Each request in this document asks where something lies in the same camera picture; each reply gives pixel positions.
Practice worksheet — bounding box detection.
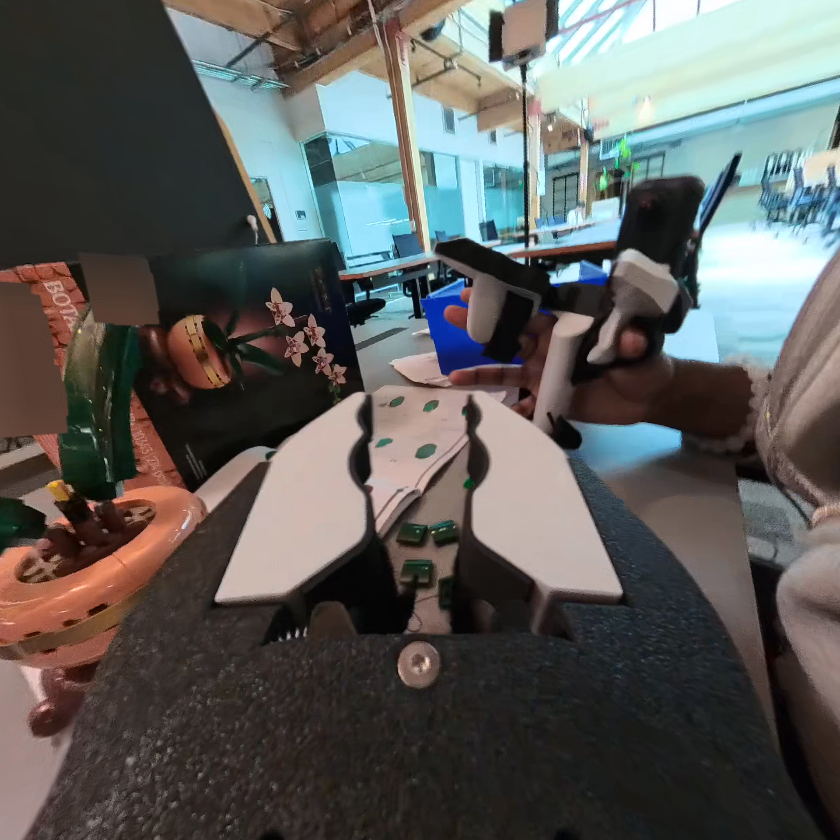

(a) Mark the black orchid print box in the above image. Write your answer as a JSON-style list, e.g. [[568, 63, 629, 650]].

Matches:
[[0, 238, 366, 493]]

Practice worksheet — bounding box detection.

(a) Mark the black office chair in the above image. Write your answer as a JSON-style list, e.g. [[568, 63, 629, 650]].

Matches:
[[331, 241, 388, 327]]

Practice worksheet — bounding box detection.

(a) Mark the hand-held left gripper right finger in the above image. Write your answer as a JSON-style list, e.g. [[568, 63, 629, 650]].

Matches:
[[456, 394, 624, 637]]

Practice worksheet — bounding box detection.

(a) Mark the black monitor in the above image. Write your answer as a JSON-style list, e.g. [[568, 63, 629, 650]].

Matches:
[[696, 152, 744, 238]]

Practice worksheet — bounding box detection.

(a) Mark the black divider panel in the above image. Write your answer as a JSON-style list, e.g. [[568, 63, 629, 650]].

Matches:
[[0, 0, 258, 270]]

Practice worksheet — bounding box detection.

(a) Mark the long wooden office desk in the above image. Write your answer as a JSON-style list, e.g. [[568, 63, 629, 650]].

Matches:
[[489, 220, 623, 265], [340, 251, 460, 303]]

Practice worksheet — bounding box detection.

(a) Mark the blue plastic bin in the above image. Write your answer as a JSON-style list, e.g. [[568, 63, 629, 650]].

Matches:
[[420, 261, 608, 376]]

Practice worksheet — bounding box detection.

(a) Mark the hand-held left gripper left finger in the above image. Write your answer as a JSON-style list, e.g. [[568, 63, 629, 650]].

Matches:
[[214, 392, 401, 621]]

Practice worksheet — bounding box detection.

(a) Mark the brown bonsai pot model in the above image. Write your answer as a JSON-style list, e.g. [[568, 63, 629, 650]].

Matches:
[[0, 322, 210, 737]]

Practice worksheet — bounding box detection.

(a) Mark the hanging green plant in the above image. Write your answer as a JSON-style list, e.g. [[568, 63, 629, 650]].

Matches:
[[592, 133, 642, 193]]

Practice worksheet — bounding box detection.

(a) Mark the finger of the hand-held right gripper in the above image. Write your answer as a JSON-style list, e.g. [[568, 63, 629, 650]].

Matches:
[[466, 274, 540, 363], [435, 238, 553, 309]]

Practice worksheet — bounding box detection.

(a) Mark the person's right hand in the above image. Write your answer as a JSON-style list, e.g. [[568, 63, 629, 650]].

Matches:
[[444, 289, 678, 427]]

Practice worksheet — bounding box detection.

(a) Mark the white paper sheet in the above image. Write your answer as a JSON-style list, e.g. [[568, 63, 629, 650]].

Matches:
[[392, 352, 475, 388]]

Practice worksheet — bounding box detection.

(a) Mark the row of black office chairs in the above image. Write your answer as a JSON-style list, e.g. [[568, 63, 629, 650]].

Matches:
[[758, 150, 840, 232]]

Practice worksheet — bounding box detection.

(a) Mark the instruction booklet with pot picture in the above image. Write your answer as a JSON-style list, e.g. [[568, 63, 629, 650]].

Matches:
[[0, 446, 280, 840]]

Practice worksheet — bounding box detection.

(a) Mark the thick open instruction booklet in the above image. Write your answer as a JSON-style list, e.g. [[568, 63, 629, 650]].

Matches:
[[363, 386, 511, 534]]

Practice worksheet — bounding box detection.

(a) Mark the wooden support post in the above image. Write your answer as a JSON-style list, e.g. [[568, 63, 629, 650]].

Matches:
[[382, 18, 432, 253]]

